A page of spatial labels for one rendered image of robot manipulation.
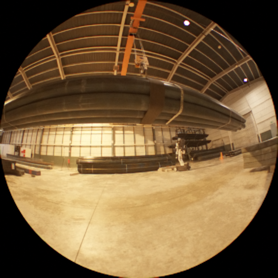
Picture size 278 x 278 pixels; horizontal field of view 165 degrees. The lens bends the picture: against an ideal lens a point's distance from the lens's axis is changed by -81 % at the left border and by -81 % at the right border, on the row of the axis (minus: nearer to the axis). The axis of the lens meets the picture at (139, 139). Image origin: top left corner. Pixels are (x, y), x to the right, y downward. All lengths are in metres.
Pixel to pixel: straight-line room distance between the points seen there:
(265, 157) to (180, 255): 1.88
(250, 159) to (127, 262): 2.16
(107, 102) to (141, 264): 1.12
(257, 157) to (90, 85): 2.55
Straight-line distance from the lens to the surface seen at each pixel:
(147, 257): 0.65
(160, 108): 0.95
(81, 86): 0.95
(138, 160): 5.66
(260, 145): 2.11
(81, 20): 9.69
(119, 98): 0.86
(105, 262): 0.65
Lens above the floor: 0.53
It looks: 14 degrees up
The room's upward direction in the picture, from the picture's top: 4 degrees counter-clockwise
